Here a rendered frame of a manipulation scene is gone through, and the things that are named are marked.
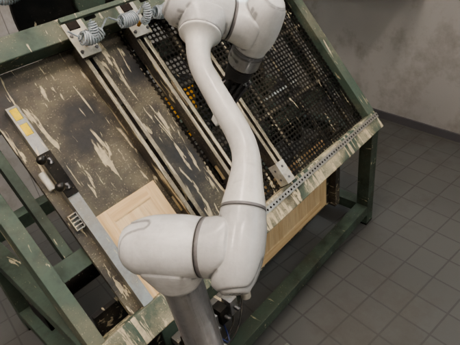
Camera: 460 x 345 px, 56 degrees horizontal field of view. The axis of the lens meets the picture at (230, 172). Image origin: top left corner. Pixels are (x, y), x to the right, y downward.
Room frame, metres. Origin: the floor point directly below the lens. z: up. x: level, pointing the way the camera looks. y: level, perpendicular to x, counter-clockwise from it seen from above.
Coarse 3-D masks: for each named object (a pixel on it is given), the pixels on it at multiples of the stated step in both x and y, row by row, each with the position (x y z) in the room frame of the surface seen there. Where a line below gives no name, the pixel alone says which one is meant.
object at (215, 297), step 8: (208, 288) 1.31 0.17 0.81; (216, 296) 1.32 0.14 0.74; (224, 296) 1.29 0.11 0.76; (232, 296) 1.29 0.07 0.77; (240, 296) 1.44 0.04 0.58; (248, 296) 1.39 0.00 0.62; (216, 304) 1.26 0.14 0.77; (224, 304) 1.25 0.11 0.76; (232, 304) 1.26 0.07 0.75; (216, 312) 1.23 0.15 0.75; (224, 312) 1.23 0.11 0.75; (232, 312) 1.26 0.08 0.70; (240, 312) 1.32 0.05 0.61; (216, 320) 1.19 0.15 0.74; (224, 320) 1.22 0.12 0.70; (232, 320) 1.27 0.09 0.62; (240, 320) 1.28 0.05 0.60; (168, 328) 1.15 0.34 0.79; (176, 328) 1.17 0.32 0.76; (232, 328) 1.25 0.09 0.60; (168, 336) 1.14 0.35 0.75; (176, 336) 1.15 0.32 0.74; (168, 344) 1.13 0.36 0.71; (176, 344) 1.13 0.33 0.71; (184, 344) 1.11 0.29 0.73
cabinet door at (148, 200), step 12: (144, 192) 1.57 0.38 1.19; (156, 192) 1.59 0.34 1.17; (120, 204) 1.49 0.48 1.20; (132, 204) 1.51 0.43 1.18; (144, 204) 1.53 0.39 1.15; (156, 204) 1.55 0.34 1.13; (168, 204) 1.57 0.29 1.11; (108, 216) 1.43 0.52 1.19; (120, 216) 1.45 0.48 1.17; (132, 216) 1.47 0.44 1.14; (144, 216) 1.49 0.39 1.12; (108, 228) 1.40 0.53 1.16; (120, 228) 1.42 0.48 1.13
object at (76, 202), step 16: (16, 128) 1.58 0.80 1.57; (32, 128) 1.59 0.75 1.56; (32, 144) 1.54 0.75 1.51; (80, 208) 1.41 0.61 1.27; (96, 224) 1.38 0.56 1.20; (96, 240) 1.34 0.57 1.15; (112, 256) 1.30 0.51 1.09; (128, 272) 1.27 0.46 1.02; (128, 288) 1.24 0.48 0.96; (144, 288) 1.24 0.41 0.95; (144, 304) 1.19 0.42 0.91
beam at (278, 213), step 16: (352, 128) 2.36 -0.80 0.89; (368, 128) 2.39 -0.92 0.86; (336, 144) 2.18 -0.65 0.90; (352, 144) 2.23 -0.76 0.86; (336, 160) 2.10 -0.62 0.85; (320, 176) 1.97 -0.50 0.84; (304, 192) 1.85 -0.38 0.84; (288, 208) 1.74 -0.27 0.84; (272, 224) 1.65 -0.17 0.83; (160, 304) 1.20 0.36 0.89; (128, 320) 1.13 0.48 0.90; (144, 320) 1.14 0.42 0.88; (160, 320) 1.15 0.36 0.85; (112, 336) 1.06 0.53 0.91; (128, 336) 1.08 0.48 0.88; (144, 336) 1.09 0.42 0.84
